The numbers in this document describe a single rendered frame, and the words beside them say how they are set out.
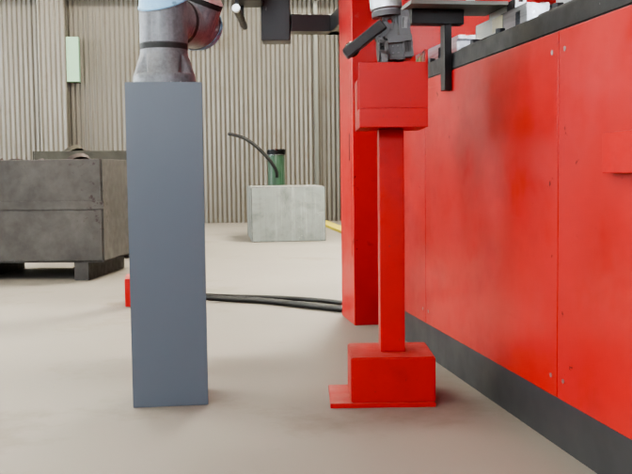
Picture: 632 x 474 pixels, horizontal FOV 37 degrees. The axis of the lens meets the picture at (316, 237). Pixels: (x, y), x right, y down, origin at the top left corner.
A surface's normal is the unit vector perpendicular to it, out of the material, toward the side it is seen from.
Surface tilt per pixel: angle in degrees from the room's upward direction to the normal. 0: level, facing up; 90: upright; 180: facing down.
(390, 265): 90
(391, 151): 90
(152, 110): 90
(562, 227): 90
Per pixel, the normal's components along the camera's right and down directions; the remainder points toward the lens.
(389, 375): 0.01, 0.07
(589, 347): -0.99, 0.02
